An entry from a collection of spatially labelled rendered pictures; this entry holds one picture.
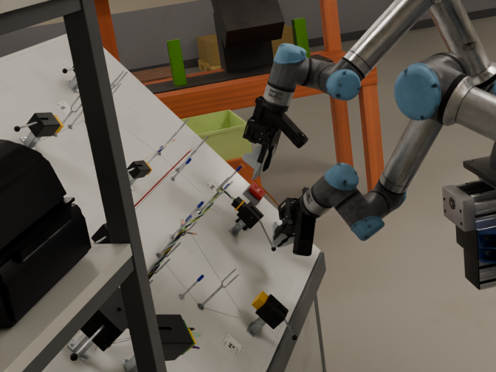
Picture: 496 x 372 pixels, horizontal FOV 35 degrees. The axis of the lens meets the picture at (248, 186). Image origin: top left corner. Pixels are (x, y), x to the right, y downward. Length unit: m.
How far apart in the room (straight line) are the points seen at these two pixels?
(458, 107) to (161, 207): 0.82
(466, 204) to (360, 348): 1.64
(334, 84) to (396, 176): 0.28
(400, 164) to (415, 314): 2.00
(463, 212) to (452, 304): 1.86
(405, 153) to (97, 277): 1.05
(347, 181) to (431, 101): 0.35
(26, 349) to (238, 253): 1.27
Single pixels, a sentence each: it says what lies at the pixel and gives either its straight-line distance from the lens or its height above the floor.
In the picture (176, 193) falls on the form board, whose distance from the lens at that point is 2.18.
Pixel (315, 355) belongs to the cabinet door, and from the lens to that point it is 2.59.
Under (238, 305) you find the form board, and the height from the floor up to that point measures 0.98.
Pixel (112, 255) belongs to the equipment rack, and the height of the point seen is 1.46.
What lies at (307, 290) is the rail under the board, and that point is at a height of 0.86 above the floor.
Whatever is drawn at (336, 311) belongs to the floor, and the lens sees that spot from 4.01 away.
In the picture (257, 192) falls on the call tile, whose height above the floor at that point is 1.10.
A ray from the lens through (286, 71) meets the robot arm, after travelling 2.04.
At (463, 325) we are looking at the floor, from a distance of 3.82.
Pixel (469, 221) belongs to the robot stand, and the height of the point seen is 1.05.
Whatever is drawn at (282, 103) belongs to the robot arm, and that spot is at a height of 1.43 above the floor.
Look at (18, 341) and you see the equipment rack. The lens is 0.99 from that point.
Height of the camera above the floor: 1.89
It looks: 19 degrees down
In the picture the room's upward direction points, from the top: 8 degrees counter-clockwise
